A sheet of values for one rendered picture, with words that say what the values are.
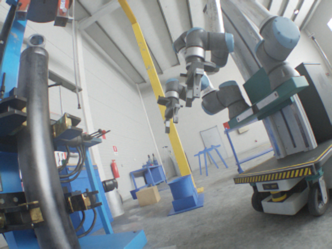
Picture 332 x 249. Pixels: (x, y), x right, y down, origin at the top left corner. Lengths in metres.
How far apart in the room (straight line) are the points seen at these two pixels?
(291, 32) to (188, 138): 10.85
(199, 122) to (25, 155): 11.04
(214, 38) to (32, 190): 1.08
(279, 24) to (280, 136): 0.78
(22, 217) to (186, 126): 11.17
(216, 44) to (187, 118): 10.93
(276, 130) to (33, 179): 1.49
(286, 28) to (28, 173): 1.37
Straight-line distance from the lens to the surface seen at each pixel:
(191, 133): 11.47
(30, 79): 1.15
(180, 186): 2.18
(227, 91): 1.33
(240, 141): 11.60
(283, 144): 1.37
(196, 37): 0.82
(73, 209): 1.15
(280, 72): 0.99
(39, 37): 1.49
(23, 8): 1.76
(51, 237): 0.95
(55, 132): 1.21
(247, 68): 1.44
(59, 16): 1.70
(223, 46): 0.83
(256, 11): 0.99
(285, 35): 0.88
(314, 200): 0.99
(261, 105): 1.10
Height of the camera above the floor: 0.53
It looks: 14 degrees up
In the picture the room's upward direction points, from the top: 18 degrees counter-clockwise
